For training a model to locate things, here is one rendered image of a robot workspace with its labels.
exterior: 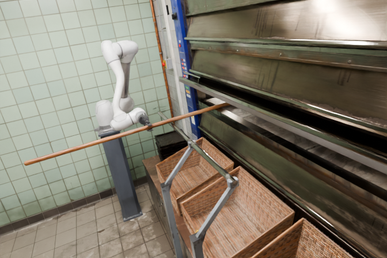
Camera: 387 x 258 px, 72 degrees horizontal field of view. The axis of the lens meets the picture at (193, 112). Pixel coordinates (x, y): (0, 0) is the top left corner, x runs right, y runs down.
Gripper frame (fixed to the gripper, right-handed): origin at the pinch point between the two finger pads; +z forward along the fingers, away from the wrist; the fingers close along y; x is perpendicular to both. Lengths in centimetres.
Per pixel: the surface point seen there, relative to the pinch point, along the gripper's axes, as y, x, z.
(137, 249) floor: 119, 30, -22
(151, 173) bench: 61, 0, -41
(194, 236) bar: 24, 7, 86
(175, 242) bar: 67, 7, 41
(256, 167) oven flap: 25, -50, 56
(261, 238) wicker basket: 41, -27, 89
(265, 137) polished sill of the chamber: 1, -52, 64
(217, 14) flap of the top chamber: -67, -55, 18
